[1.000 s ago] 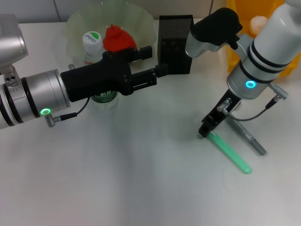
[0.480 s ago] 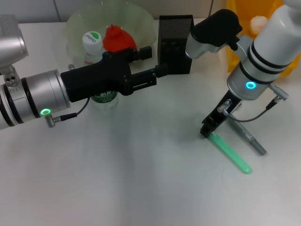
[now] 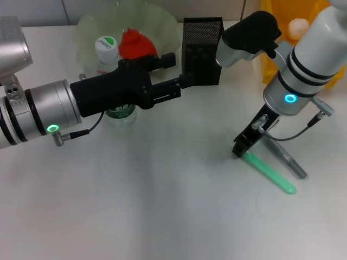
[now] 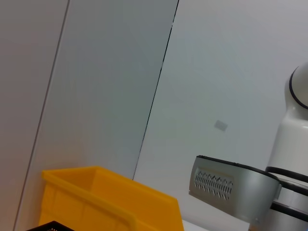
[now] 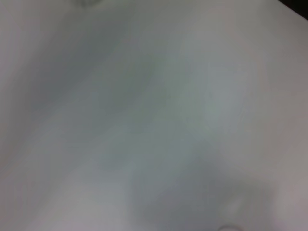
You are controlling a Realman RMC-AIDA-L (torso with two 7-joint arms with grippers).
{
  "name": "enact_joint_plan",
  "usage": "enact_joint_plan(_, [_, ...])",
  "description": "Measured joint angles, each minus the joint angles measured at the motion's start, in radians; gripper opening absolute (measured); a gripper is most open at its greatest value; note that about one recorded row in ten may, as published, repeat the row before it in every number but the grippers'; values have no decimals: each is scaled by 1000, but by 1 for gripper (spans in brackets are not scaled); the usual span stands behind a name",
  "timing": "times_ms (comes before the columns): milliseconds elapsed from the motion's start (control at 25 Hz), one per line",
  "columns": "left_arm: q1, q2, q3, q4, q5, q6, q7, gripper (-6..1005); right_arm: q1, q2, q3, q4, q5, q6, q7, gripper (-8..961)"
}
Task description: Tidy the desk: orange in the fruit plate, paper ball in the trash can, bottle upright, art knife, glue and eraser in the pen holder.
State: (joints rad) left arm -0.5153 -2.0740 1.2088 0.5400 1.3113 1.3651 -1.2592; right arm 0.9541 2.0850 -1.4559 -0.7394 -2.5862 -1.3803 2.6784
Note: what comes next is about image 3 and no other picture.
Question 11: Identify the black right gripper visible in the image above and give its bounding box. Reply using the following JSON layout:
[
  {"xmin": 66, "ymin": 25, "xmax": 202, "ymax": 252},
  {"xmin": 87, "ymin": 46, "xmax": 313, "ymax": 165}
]
[{"xmin": 232, "ymin": 104, "xmax": 280, "ymax": 159}]

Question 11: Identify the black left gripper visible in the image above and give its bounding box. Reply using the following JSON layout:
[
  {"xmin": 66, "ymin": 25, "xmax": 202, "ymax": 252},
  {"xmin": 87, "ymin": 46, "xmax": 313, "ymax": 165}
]
[{"xmin": 69, "ymin": 53, "xmax": 196, "ymax": 118}]

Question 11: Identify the green pen with white cap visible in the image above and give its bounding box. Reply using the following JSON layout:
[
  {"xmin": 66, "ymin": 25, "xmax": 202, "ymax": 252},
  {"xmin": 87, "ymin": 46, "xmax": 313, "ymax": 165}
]
[{"xmin": 241, "ymin": 152, "xmax": 297, "ymax": 196}]

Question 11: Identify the orange fruit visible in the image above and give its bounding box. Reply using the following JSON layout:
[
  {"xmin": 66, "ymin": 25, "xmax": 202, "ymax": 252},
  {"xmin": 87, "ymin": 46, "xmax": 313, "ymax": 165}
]
[{"xmin": 119, "ymin": 27, "xmax": 158, "ymax": 61}]

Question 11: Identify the grey marker pen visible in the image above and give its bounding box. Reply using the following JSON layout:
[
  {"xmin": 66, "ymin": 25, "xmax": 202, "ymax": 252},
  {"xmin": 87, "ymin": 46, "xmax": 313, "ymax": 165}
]
[{"xmin": 264, "ymin": 132, "xmax": 309, "ymax": 180}]

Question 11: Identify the clear green-label water bottle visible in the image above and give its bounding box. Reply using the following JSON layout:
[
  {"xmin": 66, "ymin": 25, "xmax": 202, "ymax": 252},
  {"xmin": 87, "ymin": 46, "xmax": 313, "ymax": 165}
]
[{"xmin": 95, "ymin": 35, "xmax": 138, "ymax": 128}]

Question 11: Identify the white paper ball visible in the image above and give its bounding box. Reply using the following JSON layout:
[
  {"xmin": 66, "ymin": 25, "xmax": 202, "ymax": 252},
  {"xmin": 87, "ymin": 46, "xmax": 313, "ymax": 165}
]
[{"xmin": 287, "ymin": 18, "xmax": 310, "ymax": 42}]

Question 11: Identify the black mesh pen holder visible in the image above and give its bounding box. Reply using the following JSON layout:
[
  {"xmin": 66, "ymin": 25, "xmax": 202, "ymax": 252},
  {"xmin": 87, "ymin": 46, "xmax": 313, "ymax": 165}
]
[{"xmin": 181, "ymin": 16, "xmax": 227, "ymax": 87}]

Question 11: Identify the pale green glass fruit bowl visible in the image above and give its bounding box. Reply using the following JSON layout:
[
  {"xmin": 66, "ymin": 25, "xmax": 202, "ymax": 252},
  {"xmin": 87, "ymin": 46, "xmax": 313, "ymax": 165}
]
[{"xmin": 75, "ymin": 0, "xmax": 182, "ymax": 75}]

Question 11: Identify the yellow plastic bin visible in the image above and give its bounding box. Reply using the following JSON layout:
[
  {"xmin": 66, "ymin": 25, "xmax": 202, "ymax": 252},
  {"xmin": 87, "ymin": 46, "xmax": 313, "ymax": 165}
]
[{"xmin": 256, "ymin": 0, "xmax": 347, "ymax": 90}]

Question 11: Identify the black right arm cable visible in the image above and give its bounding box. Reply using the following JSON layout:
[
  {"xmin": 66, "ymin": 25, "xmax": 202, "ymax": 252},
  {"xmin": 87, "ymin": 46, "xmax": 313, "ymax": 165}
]
[{"xmin": 251, "ymin": 96, "xmax": 336, "ymax": 141}]

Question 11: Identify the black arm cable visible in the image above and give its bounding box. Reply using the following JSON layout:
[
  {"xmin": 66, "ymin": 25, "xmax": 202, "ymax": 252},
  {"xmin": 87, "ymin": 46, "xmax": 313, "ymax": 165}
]
[
  {"xmin": 251, "ymin": 96, "xmax": 336, "ymax": 141},
  {"xmin": 53, "ymin": 110, "xmax": 106, "ymax": 147}
]

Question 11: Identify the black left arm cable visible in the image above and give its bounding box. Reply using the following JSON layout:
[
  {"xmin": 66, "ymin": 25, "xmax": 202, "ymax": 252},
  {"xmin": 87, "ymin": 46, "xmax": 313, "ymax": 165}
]
[{"xmin": 53, "ymin": 110, "xmax": 106, "ymax": 147}]

